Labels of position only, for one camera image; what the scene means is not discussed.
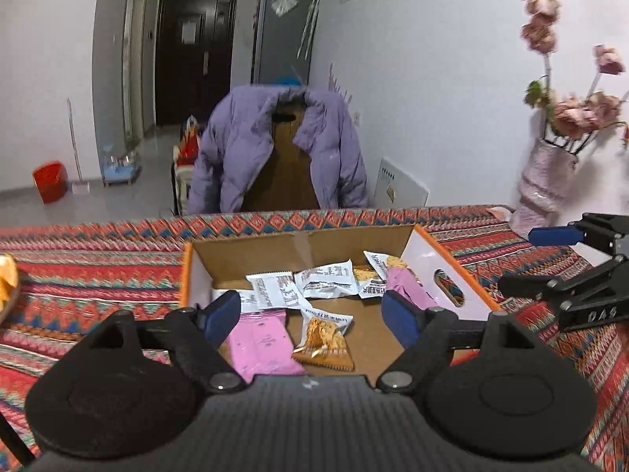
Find orange peels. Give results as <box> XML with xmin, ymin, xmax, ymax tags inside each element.
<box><xmin>0</xmin><ymin>254</ymin><xmax>19</xmax><ymax>301</ymax></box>

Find red bucket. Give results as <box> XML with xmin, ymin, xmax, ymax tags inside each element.
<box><xmin>32</xmin><ymin>160</ymin><xmax>68</xmax><ymax>205</ymax></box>

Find dark entrance door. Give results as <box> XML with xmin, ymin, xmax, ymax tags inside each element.
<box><xmin>154</xmin><ymin>0</ymin><xmax>238</xmax><ymax>129</ymax></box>

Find dried pink roses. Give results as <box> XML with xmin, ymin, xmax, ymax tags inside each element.
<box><xmin>520</xmin><ymin>0</ymin><xmax>629</xmax><ymax>153</ymax></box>

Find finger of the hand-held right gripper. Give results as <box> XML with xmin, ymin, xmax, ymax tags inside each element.
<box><xmin>498</xmin><ymin>254</ymin><xmax>629</xmax><ymax>312</ymax></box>
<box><xmin>528</xmin><ymin>212</ymin><xmax>629</xmax><ymax>253</ymax></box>

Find purple puffer jacket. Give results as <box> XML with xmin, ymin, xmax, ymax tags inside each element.
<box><xmin>186</xmin><ymin>85</ymin><xmax>370</xmax><ymax>214</ymax></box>

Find low rack with bottles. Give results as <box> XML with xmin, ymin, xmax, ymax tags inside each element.
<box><xmin>101</xmin><ymin>142</ymin><xmax>143</xmax><ymax>188</ymax></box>

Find glass panel door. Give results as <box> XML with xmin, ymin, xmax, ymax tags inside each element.
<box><xmin>123</xmin><ymin>0</ymin><xmax>148</xmax><ymax>143</ymax></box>

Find wooden chair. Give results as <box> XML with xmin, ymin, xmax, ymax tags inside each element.
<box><xmin>243</xmin><ymin>101</ymin><xmax>320</xmax><ymax>212</ymax></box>

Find grey refrigerator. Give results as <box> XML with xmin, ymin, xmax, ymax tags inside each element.
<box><xmin>252</xmin><ymin>0</ymin><xmax>320</xmax><ymax>87</ymax></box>

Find patterned red tablecloth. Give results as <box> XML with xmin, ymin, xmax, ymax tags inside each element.
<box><xmin>0</xmin><ymin>204</ymin><xmax>629</xmax><ymax>472</ymax></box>

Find red bags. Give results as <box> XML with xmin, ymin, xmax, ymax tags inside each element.
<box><xmin>174</xmin><ymin>115</ymin><xmax>204</xmax><ymax>168</ymax></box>

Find pink snack packet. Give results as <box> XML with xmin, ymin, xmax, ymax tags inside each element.
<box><xmin>386</xmin><ymin>266</ymin><xmax>440</xmax><ymax>312</ymax></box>
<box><xmin>226</xmin><ymin>307</ymin><xmax>308</xmax><ymax>384</ymax></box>

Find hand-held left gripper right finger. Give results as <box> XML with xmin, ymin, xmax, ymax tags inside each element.
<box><xmin>376</xmin><ymin>290</ymin><xmax>548</xmax><ymax>394</ymax></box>

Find white snack packet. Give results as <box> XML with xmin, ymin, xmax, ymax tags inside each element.
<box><xmin>246</xmin><ymin>271</ymin><xmax>303</xmax><ymax>312</ymax></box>
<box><xmin>212</xmin><ymin>288</ymin><xmax>256</xmax><ymax>313</ymax></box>
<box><xmin>294</xmin><ymin>259</ymin><xmax>355</xmax><ymax>301</ymax></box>

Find clear cracker packet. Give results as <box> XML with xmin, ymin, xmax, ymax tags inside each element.
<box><xmin>291</xmin><ymin>305</ymin><xmax>355</xmax><ymax>373</ymax></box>
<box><xmin>353</xmin><ymin>265</ymin><xmax>389</xmax><ymax>301</ymax></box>
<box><xmin>364</xmin><ymin>251</ymin><xmax>408</xmax><ymax>273</ymax></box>

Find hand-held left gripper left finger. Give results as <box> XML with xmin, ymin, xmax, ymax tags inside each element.
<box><xmin>74</xmin><ymin>291</ymin><xmax>248</xmax><ymax>394</ymax></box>

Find red cardboard box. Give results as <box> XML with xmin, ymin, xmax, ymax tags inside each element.
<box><xmin>179</xmin><ymin>223</ymin><xmax>502</xmax><ymax>377</ymax></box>

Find pink ceramic vase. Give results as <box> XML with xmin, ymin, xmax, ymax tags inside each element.
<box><xmin>508</xmin><ymin>138</ymin><xmax>581</xmax><ymax>234</ymax></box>

